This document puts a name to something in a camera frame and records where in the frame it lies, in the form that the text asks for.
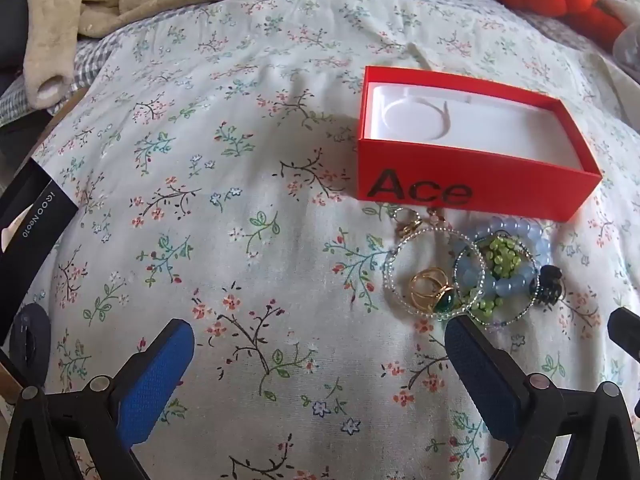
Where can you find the black phone box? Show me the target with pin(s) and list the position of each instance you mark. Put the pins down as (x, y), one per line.
(25, 220)

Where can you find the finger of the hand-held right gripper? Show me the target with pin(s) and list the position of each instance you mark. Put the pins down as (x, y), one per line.
(627, 330)

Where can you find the floral bedsheet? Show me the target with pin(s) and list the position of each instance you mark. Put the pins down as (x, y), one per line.
(225, 160)

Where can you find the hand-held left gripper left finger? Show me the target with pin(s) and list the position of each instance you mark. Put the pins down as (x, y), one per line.
(160, 385)

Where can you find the gold earring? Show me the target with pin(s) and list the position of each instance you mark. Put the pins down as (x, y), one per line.
(407, 227)
(436, 218)

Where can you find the red cardboard box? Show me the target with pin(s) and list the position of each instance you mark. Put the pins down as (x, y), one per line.
(410, 165)

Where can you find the black hair claw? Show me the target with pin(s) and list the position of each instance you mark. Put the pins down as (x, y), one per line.
(550, 280)

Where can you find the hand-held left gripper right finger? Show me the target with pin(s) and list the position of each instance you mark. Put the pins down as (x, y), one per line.
(475, 370)

